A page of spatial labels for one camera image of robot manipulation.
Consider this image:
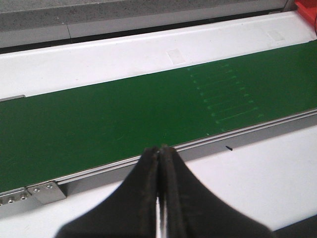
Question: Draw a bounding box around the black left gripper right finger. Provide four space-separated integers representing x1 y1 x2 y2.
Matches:
158 146 275 238

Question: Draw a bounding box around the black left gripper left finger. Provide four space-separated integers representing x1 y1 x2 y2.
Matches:
56 147 158 238

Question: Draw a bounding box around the red plastic tray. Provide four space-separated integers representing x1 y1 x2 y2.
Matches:
294 0 317 28

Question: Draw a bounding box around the green conveyor belt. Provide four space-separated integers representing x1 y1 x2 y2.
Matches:
0 41 317 192

